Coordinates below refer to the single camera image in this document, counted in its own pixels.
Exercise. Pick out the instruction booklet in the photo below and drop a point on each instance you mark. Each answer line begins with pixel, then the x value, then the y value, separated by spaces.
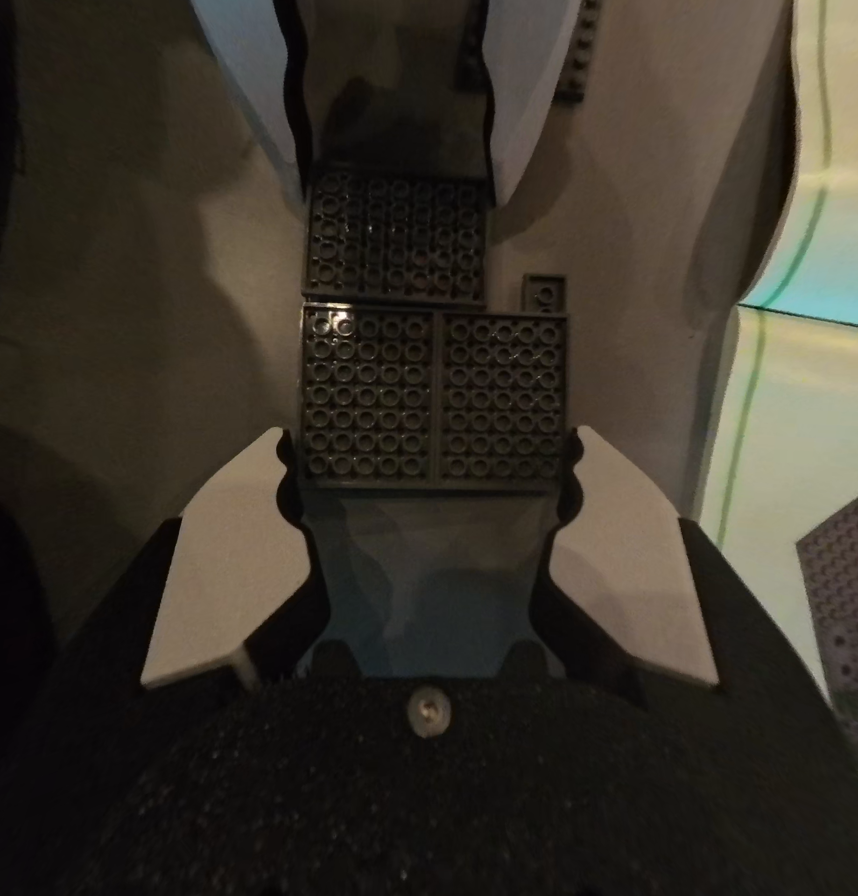
pixel 821 420

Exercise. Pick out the grey toy brick plate assembly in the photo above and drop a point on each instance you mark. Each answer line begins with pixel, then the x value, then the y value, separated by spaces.
pixel 373 392

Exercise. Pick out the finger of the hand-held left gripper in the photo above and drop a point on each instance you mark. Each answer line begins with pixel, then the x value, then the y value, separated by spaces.
pixel 527 70
pixel 254 56

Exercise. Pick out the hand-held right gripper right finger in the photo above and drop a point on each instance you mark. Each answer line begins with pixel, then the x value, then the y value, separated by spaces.
pixel 632 574

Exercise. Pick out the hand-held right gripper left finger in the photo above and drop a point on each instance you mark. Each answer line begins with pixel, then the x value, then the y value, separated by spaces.
pixel 226 574

